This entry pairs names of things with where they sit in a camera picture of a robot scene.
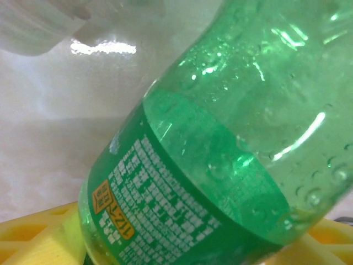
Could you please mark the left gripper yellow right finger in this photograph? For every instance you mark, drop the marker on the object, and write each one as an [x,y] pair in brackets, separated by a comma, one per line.
[325,248]

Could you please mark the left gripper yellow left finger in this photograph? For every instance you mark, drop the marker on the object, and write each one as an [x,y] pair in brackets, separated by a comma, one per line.
[33,240]

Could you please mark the green plastic bottle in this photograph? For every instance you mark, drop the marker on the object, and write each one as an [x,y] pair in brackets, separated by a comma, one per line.
[220,124]

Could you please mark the blue label bottle white cap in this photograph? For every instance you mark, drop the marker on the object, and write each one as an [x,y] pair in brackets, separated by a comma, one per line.
[27,27]

